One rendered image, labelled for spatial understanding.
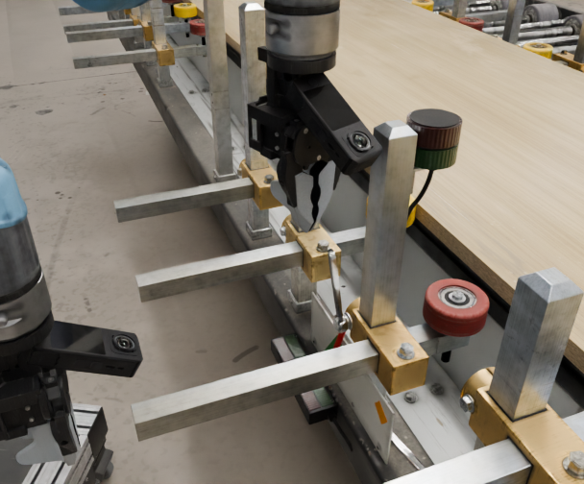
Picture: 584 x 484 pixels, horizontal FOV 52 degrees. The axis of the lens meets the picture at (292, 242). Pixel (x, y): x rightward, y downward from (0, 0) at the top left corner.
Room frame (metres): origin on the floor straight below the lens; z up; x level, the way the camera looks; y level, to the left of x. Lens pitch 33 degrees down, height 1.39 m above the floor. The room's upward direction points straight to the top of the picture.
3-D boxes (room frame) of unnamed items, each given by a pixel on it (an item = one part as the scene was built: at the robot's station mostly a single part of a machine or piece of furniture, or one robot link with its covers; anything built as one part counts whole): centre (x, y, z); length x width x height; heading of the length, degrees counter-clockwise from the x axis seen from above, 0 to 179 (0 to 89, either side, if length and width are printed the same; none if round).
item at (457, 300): (0.60, -0.21, 0.85); 0.08 x 0.08 x 0.11
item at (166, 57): (1.98, 0.42, 0.82); 0.13 x 0.06 x 0.05; 21
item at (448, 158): (0.62, -0.16, 1.10); 0.06 x 0.06 x 0.02
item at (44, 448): (0.41, 0.26, 0.86); 0.06 x 0.03 x 0.09; 111
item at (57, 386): (0.42, 0.26, 0.97); 0.09 x 0.08 x 0.12; 111
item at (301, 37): (0.62, -0.01, 1.23); 0.08 x 0.08 x 0.05
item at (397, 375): (0.59, -0.12, 0.85); 0.13 x 0.06 x 0.05; 21
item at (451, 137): (0.62, -0.16, 1.13); 0.06 x 0.06 x 0.02
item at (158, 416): (0.53, -0.03, 0.84); 0.43 x 0.03 x 0.04; 111
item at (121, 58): (1.95, 0.47, 0.82); 0.43 x 0.03 x 0.04; 111
